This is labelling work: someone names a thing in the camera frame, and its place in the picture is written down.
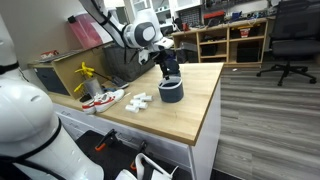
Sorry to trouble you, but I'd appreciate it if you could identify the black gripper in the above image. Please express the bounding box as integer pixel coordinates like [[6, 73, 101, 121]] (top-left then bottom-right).
[[154, 49, 179, 81]]

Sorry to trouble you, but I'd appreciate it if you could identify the small dark bin white rim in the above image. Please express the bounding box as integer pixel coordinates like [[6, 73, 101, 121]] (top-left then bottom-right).
[[157, 76, 185, 104]]

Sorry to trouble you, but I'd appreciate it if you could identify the large dark fabric bin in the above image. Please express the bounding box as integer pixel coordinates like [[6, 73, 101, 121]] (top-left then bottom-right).
[[103, 44, 158, 83]]

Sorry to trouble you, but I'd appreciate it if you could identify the thick white bag roll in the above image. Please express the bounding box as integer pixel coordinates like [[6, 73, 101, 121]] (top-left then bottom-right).
[[132, 92, 147, 100]]

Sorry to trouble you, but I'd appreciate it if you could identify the black shoe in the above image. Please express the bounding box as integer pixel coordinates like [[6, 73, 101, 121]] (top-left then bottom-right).
[[110, 76, 130, 90]]

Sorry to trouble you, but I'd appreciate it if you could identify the white bag roll with print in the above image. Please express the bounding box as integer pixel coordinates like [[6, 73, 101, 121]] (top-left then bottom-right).
[[125, 105, 140, 114]]

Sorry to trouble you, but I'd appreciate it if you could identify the wooden shelf unit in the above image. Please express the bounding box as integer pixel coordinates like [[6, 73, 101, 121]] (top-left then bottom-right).
[[171, 18, 270, 66]]

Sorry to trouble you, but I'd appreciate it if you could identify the white red sneaker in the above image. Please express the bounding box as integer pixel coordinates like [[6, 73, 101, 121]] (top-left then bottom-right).
[[81, 98, 101, 115], [93, 89, 126, 113]]

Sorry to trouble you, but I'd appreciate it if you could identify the red toolbox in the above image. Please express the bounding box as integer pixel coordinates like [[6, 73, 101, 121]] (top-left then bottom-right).
[[203, 10, 227, 26]]

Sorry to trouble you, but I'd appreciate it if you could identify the silver metal cylinder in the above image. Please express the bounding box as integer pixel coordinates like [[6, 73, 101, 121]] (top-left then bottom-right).
[[83, 77, 104, 98]]

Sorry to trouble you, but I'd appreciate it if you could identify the black orange clamp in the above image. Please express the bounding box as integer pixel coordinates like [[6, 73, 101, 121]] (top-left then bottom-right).
[[94, 128, 118, 153], [129, 139, 149, 172]]

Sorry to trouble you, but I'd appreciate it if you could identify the red translucent plastic container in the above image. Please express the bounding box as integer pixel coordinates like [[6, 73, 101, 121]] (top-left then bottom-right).
[[68, 12, 113, 50]]

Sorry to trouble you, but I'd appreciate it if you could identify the large cardboard box black panel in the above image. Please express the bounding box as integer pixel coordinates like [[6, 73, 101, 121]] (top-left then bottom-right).
[[28, 41, 114, 101]]

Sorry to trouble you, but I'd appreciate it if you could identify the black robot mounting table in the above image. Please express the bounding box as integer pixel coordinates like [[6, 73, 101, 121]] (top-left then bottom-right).
[[74, 129, 189, 180]]

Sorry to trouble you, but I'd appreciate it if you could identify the small red white item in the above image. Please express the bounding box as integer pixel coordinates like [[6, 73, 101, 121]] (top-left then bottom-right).
[[40, 49, 60, 60]]

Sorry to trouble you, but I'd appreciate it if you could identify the black office chair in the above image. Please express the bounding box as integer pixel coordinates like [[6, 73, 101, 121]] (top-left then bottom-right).
[[256, 0, 320, 87]]

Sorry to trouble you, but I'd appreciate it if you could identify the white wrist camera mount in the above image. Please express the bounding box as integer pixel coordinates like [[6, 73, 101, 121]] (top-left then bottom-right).
[[151, 37, 175, 53]]

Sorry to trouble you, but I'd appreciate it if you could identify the long yellow handled tool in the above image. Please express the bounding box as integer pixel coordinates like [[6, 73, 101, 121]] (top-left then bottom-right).
[[73, 67, 91, 76]]

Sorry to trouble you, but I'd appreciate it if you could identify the short yellow handled tool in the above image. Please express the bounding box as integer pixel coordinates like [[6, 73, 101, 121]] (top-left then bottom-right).
[[73, 82, 86, 94]]

